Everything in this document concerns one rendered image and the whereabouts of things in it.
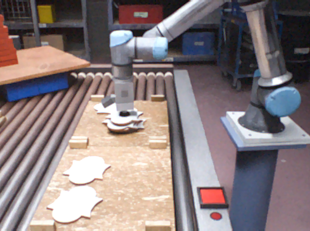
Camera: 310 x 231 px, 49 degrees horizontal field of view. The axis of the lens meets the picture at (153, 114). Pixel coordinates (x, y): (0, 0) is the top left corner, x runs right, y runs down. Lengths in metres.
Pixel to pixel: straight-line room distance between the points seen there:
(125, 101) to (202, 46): 4.32
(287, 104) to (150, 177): 0.54
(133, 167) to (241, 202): 0.68
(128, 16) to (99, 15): 0.81
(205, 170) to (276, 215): 1.40
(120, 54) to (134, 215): 0.54
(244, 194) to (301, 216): 0.98
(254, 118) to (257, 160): 0.18
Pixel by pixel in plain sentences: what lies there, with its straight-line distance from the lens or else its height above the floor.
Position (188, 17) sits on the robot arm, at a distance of 1.26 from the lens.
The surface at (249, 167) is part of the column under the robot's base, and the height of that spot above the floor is 0.73.
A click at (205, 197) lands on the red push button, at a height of 0.93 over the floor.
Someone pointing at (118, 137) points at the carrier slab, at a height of 0.94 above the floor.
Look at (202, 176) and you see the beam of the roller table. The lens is 1.06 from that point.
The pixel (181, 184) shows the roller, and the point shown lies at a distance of 1.01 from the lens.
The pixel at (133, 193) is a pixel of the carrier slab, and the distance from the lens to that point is 0.95.
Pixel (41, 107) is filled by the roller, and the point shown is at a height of 0.91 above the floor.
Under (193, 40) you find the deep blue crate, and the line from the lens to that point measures 5.43.
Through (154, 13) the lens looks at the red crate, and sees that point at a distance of 5.24.
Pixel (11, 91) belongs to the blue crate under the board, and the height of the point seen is 0.97.
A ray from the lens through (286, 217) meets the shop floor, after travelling 2.45.
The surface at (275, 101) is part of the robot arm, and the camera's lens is 1.22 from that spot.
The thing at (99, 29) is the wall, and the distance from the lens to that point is 5.94.
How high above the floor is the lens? 1.51
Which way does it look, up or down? 24 degrees down
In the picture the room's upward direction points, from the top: straight up
